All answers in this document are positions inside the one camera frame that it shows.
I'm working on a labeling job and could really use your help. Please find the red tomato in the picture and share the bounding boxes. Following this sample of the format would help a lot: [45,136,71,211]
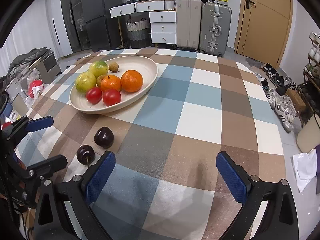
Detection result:
[102,89,122,107]
[86,87,103,104]

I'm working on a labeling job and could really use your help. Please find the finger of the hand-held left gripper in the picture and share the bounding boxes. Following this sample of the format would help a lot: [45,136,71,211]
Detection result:
[5,116,54,143]
[22,154,68,180]

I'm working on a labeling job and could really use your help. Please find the yellow-green citrus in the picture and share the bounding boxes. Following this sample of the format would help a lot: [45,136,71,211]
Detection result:
[75,72,97,94]

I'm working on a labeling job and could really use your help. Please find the clear plastic bag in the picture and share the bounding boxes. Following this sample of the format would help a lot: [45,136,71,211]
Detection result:
[5,69,44,105]

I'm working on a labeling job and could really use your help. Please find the cream round plate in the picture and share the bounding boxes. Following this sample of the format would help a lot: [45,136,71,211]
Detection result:
[69,55,159,115]

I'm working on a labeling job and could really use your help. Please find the yellow citrus with green patch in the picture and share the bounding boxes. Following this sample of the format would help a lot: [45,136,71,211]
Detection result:
[89,61,109,78]

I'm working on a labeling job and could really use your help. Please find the woven laundry basket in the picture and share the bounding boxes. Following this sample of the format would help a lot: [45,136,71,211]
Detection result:
[125,18,150,48]

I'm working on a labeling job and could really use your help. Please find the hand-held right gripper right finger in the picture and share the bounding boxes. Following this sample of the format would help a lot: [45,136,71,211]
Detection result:
[216,151,299,240]

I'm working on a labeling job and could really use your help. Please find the grey storage box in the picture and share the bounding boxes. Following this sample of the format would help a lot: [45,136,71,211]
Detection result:
[30,52,62,84]

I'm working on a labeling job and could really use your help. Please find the beige bin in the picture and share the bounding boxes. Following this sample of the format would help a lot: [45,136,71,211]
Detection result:
[297,114,320,153]

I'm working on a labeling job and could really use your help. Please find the beige suitcase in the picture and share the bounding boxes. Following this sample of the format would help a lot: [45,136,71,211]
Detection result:
[176,0,203,50]

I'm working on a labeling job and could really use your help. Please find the dark red cherry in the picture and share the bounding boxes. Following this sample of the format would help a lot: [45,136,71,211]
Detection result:
[94,127,114,148]
[76,144,96,166]

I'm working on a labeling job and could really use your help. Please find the wooden door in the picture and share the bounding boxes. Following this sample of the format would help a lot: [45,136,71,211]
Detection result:
[235,0,293,68]

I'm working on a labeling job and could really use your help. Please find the grey doormat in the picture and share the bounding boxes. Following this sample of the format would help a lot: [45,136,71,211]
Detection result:
[246,57,263,68]

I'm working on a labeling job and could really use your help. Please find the small mandarin orange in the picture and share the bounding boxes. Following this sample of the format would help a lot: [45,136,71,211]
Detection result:
[100,75,122,92]

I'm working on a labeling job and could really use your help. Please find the red packet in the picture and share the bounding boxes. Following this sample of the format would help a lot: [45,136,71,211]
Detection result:
[28,80,43,98]

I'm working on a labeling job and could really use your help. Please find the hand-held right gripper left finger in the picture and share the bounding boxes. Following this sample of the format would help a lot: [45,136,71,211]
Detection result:
[32,150,117,240]

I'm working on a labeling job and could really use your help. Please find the white crumpled plastic bag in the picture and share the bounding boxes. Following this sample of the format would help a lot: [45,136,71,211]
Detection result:
[292,149,318,193]

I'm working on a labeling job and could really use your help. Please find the dark glass cabinet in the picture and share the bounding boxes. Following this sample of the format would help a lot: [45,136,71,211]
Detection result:
[60,0,92,54]

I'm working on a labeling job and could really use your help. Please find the wooden shoe rack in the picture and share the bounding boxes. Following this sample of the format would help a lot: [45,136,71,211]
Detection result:
[302,31,320,93]

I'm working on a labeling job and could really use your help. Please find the white wardrobe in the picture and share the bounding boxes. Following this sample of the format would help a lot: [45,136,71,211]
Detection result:
[46,0,73,58]

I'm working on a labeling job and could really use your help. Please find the white desk with drawers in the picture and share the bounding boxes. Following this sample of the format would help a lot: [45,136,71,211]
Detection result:
[109,0,177,46]

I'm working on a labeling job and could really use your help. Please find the checked tablecloth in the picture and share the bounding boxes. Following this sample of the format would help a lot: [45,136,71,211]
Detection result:
[15,49,287,240]

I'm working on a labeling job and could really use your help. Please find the large orange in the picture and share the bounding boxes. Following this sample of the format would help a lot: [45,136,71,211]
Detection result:
[121,70,144,93]

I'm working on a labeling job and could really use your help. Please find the dark grey fridge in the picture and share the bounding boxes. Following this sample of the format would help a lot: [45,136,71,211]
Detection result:
[80,0,123,52]

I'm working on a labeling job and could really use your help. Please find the row of shoes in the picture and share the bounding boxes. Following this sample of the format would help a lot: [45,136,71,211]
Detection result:
[255,62,308,133]

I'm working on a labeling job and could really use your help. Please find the grey jacket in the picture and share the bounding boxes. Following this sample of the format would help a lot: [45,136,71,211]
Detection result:
[6,47,54,80]

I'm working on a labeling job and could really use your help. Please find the silver suitcase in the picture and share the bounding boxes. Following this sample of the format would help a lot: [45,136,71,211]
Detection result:
[199,2,232,58]

